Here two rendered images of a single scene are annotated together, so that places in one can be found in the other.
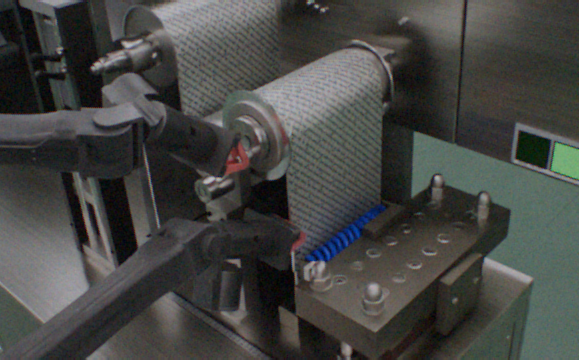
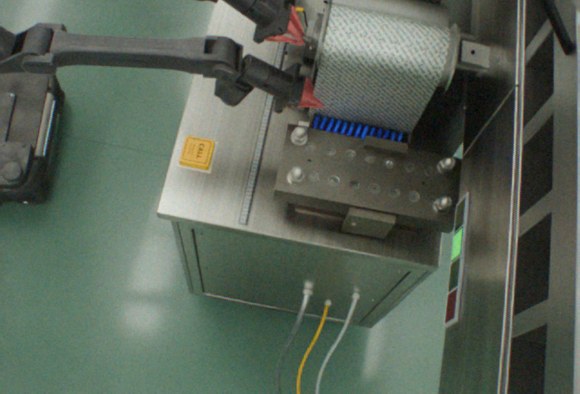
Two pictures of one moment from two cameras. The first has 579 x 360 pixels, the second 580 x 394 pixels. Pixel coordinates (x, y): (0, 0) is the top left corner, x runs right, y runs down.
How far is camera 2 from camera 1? 0.87 m
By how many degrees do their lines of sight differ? 44
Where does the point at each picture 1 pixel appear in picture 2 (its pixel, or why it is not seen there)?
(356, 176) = (389, 108)
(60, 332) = (108, 49)
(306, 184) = (333, 84)
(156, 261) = (181, 54)
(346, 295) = (297, 158)
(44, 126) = not seen: outside the picture
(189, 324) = not seen: hidden behind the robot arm
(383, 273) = (332, 169)
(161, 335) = not seen: hidden behind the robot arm
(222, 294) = (226, 92)
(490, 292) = (405, 244)
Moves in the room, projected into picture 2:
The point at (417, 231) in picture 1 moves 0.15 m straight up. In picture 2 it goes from (391, 172) to (407, 142)
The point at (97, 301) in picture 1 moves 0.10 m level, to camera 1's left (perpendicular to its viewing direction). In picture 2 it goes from (136, 49) to (112, 14)
